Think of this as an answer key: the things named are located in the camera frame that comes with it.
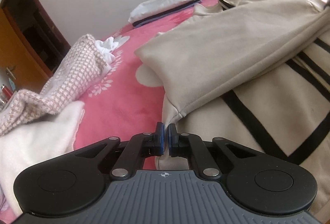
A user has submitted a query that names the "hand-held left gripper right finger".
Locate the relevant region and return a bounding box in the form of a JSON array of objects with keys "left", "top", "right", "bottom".
[{"left": 168, "top": 123, "right": 261, "bottom": 179}]

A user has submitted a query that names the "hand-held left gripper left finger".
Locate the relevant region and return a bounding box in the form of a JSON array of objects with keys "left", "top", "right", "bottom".
[{"left": 73, "top": 122, "right": 164, "bottom": 180}]

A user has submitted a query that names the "beige zip jacket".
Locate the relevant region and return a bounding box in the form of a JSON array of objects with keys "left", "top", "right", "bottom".
[{"left": 134, "top": 0, "right": 330, "bottom": 224}]

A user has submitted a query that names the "pink floral blanket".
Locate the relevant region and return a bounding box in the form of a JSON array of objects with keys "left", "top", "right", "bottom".
[{"left": 0, "top": 0, "right": 286, "bottom": 224}]

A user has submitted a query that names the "pink checked knit garment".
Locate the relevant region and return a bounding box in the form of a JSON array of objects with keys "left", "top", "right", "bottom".
[{"left": 0, "top": 34, "right": 109, "bottom": 137}]

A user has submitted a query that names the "blue folded shirt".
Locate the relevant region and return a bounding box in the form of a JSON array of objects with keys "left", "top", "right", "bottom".
[{"left": 132, "top": 1, "right": 202, "bottom": 28}]

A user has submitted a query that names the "white fluffy cloth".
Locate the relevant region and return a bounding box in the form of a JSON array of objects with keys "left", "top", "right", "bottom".
[{"left": 0, "top": 101, "right": 86, "bottom": 217}]

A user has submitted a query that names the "black folded shirt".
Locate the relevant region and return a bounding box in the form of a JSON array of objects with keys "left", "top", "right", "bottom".
[{"left": 132, "top": 0, "right": 202, "bottom": 26}]

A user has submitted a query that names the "white folded shirt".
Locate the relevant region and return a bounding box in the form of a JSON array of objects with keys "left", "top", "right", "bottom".
[{"left": 128, "top": 0, "right": 196, "bottom": 22}]

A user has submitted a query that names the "red bottle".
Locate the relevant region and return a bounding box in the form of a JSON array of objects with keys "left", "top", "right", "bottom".
[{"left": 1, "top": 84, "right": 12, "bottom": 98}]

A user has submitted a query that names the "wooden door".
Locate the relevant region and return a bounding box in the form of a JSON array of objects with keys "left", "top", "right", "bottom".
[
  {"left": 0, "top": 7, "right": 43, "bottom": 93},
  {"left": 0, "top": 0, "right": 72, "bottom": 80}
]

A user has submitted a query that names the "metal door handle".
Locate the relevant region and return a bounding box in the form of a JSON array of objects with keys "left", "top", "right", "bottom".
[{"left": 6, "top": 65, "right": 17, "bottom": 80}]

